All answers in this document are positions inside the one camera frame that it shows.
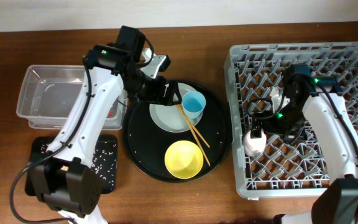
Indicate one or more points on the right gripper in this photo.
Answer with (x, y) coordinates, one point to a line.
(270, 126)

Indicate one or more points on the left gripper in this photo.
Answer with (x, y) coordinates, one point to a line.
(158, 96)

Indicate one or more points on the wooden chopstick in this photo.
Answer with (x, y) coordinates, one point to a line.
(192, 125)
(195, 136)

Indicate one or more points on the pink cup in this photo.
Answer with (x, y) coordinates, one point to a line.
(254, 142)

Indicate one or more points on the blue cup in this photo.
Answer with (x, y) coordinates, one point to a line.
(193, 104)

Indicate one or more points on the red snack wrapper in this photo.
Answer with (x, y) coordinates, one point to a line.
(113, 111)

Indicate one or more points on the yellow bowl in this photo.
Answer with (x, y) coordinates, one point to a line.
(183, 159)

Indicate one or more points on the food scraps with rice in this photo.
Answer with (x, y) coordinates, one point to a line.
(104, 158)

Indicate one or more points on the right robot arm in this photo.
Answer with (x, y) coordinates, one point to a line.
(319, 101)

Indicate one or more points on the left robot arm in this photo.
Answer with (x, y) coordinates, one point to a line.
(63, 179)

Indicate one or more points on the grey dishwasher rack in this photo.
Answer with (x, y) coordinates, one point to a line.
(252, 71)

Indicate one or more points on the grey ceramic plate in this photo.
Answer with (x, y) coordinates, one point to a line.
(168, 118)

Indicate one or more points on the round black serving tray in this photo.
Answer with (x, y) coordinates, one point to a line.
(146, 143)

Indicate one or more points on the clear plastic bin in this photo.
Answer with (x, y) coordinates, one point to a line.
(48, 93)

